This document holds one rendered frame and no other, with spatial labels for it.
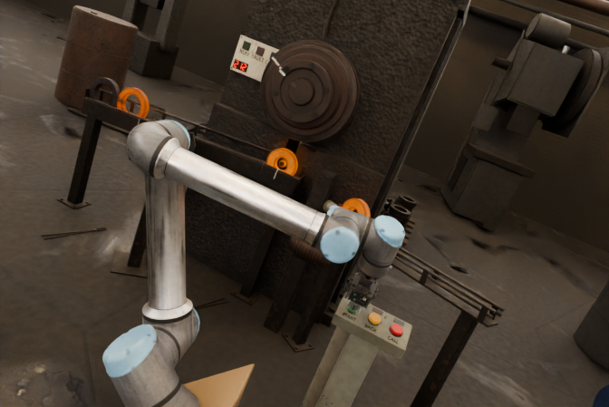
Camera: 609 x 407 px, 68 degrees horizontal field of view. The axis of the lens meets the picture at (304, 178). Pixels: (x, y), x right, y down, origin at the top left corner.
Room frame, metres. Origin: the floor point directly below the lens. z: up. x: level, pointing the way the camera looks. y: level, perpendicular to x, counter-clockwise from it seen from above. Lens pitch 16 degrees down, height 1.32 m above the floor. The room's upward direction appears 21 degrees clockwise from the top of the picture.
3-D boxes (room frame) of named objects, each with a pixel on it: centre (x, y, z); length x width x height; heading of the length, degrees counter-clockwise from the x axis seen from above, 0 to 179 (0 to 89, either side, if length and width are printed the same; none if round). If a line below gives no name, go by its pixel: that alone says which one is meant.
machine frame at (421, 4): (2.60, 0.04, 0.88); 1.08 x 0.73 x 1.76; 78
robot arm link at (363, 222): (1.20, -0.16, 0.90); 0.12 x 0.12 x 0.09; 86
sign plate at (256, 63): (2.36, 0.44, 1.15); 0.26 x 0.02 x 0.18; 78
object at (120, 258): (2.02, 0.67, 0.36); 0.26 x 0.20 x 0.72; 113
